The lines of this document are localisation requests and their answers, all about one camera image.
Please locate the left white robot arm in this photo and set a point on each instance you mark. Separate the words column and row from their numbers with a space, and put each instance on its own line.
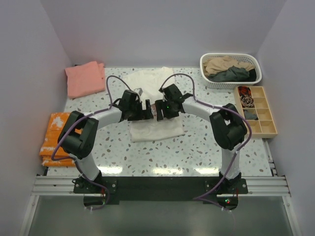
column 77, row 138

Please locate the white plastic laundry basket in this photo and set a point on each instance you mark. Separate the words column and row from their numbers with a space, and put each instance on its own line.
column 229, row 85

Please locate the aluminium rail frame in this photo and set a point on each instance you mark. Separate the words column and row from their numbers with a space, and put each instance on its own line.
column 274, row 186

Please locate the dark grey garment in basket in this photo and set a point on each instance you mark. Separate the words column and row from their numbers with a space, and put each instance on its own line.
column 234, row 74

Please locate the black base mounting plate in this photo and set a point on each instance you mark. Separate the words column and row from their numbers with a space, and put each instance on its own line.
column 113, row 190

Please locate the wooden compartment organizer tray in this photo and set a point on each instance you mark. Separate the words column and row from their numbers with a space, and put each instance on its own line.
column 264, row 127

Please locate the folded pink t-shirt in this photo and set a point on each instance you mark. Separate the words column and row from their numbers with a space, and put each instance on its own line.
column 86, row 79

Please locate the dark grey socks in tray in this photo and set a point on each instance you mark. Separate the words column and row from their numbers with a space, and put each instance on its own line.
column 250, row 115

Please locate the beige garment in basket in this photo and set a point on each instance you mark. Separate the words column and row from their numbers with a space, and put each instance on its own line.
column 213, row 66

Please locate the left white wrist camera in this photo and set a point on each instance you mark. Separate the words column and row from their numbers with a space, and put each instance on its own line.
column 139, row 92

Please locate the white floral print t-shirt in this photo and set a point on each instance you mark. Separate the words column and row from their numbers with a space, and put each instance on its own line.
column 149, row 82

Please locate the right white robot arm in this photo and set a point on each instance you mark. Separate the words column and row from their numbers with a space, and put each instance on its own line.
column 228, row 128

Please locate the folded orange tie-dye t-shirt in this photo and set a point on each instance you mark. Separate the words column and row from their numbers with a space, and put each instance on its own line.
column 54, row 128

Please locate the black white patterned socks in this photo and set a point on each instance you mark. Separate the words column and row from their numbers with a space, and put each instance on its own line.
column 247, row 102

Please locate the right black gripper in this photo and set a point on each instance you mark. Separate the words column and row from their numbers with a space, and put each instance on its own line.
column 163, row 109

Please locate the red black patterned socks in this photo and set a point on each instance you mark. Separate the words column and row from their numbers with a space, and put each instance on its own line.
column 244, row 91

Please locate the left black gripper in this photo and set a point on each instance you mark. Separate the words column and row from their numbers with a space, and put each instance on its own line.
column 141, row 111

